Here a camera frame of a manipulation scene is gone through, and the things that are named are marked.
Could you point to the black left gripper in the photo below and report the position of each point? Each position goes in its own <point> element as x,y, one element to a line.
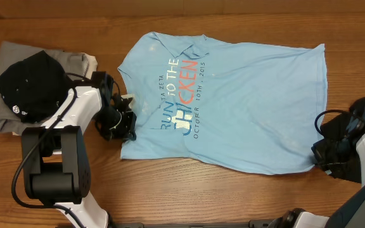
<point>127,130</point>

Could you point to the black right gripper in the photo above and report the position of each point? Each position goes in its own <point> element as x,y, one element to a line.
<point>320,151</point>

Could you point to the light blue printed t-shirt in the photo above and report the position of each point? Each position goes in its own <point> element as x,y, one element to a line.
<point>246,106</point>

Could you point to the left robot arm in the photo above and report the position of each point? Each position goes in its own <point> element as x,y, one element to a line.
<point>55,165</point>

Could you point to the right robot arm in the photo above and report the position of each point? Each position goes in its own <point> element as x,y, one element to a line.
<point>350,214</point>

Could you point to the black t-shirt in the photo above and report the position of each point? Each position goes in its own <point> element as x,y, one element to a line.
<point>349,125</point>

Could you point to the folded grey garment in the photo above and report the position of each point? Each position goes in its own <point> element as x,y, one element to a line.
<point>11,53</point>

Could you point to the folded black garment with logo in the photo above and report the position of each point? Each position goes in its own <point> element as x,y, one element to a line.
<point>34,88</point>

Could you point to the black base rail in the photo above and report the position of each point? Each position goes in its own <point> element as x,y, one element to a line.
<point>249,224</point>

